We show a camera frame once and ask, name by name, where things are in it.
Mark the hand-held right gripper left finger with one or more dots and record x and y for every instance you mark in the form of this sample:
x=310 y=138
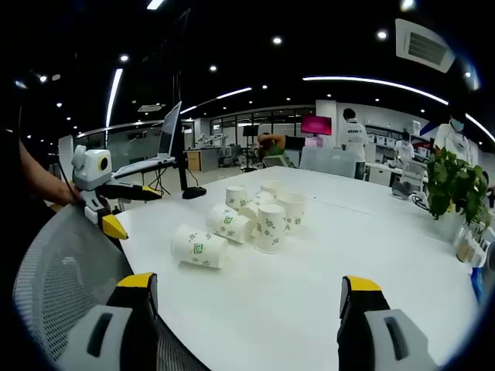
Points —
x=112 y=332

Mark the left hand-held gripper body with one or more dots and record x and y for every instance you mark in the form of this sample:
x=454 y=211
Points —
x=89 y=168

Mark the grey mesh office chair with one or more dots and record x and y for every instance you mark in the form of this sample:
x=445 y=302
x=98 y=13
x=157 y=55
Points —
x=58 y=263

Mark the ceiling air vent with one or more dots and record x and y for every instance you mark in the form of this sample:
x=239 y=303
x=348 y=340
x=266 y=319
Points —
x=425 y=44

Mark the white table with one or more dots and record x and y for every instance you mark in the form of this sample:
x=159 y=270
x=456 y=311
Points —
x=309 y=293

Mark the open laptop on stand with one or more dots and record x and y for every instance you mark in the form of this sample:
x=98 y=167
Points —
x=166 y=135

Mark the pink display screen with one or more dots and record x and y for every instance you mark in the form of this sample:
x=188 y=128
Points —
x=316 y=125

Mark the blue packet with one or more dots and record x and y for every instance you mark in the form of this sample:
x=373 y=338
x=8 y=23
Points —
x=479 y=284

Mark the long ceiling light strip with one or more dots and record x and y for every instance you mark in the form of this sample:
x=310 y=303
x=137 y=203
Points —
x=114 y=96
x=379 y=86

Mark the grey device on table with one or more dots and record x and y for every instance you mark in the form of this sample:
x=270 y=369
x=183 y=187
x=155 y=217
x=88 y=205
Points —
x=402 y=190

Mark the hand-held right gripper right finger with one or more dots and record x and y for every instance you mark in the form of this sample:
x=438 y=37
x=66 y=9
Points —
x=390 y=336

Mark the glass jars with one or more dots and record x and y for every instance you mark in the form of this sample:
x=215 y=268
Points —
x=470 y=245

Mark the green potted plant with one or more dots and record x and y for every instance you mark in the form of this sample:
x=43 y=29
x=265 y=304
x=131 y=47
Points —
x=456 y=185

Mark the group of white paper cups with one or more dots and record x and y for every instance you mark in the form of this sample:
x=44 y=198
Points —
x=228 y=226

